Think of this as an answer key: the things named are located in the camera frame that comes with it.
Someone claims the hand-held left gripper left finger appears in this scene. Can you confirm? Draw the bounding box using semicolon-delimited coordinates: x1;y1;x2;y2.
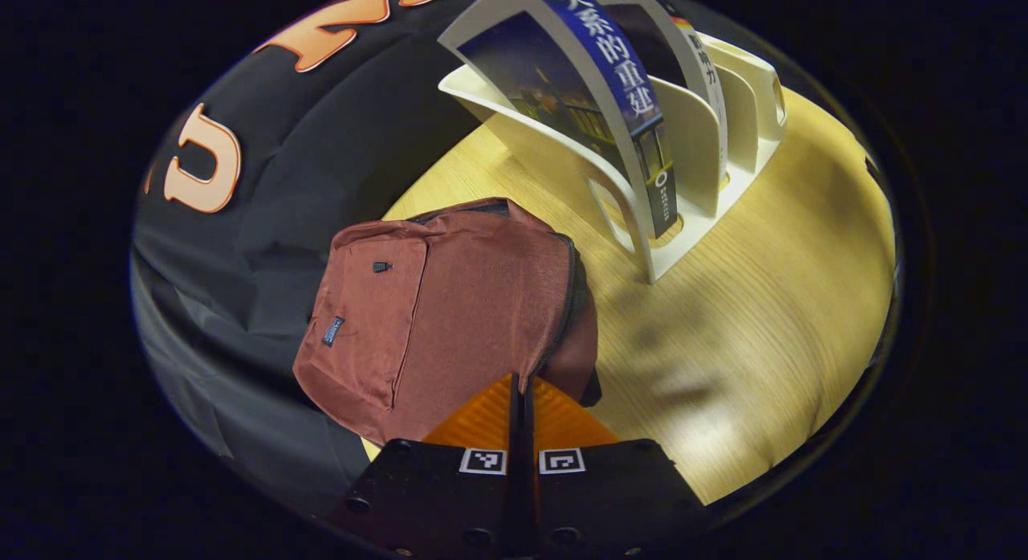
329;373;523;560

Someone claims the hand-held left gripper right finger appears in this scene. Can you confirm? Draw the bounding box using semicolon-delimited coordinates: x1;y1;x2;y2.
522;375;708;560

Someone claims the red fabric schoolbag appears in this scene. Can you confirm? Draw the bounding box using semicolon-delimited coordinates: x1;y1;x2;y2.
293;197;602;447

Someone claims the white plastic bookshelf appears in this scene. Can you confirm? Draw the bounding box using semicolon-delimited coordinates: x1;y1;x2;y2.
439;34;788;285

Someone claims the white spine portrait book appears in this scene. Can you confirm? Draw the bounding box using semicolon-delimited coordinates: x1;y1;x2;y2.
594;0;732;185

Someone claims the blue cover book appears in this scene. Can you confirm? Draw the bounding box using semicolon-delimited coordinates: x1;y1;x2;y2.
438;0;683;239

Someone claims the black backdrop cloth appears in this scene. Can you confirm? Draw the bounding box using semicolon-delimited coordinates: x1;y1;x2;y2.
133;0;515;514

